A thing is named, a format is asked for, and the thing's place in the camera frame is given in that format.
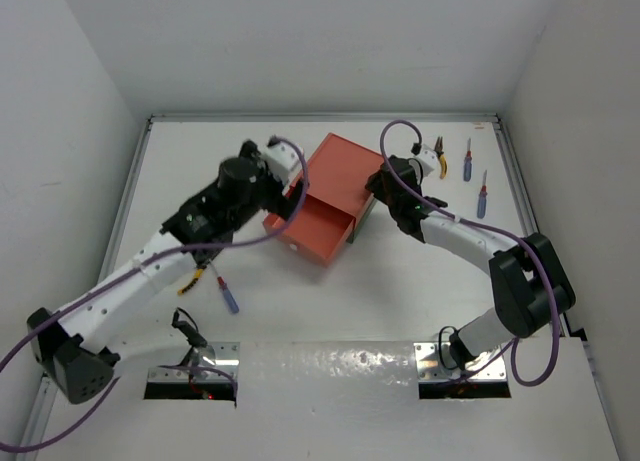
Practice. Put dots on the aluminium table frame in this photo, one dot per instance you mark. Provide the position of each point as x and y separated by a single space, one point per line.
383 288

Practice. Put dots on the blue screwdriver right front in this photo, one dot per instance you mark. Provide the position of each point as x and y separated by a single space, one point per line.
482 200

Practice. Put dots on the white front cover board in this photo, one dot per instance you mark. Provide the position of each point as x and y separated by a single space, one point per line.
351 401

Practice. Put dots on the blue screwdriver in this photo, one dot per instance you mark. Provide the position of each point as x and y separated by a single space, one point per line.
225 291
468 163
482 200

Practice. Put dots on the blue screwdriver far right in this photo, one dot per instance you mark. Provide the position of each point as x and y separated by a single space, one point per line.
468 163

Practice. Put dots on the orange drawer box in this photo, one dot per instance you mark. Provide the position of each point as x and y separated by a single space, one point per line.
337 201

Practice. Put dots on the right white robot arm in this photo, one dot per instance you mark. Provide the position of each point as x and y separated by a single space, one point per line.
528 281

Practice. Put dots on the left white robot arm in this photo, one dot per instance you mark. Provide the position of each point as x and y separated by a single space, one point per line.
72 344

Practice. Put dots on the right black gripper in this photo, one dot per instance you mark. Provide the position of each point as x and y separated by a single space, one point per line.
376 187

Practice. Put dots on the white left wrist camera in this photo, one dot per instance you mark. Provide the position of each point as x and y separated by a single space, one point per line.
281 159

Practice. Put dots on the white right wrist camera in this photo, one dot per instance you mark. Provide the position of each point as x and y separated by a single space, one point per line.
424 160

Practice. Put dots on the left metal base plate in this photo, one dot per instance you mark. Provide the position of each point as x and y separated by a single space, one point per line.
218 363

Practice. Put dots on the blue screwdriver near left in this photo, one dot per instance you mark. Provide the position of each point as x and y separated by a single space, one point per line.
225 291

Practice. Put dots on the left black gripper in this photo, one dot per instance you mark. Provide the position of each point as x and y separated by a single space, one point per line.
276 201

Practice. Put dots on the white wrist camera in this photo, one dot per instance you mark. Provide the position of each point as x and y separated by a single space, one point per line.
424 160
281 159

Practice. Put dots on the yellow pliers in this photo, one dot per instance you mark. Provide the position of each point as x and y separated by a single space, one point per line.
439 150
193 281

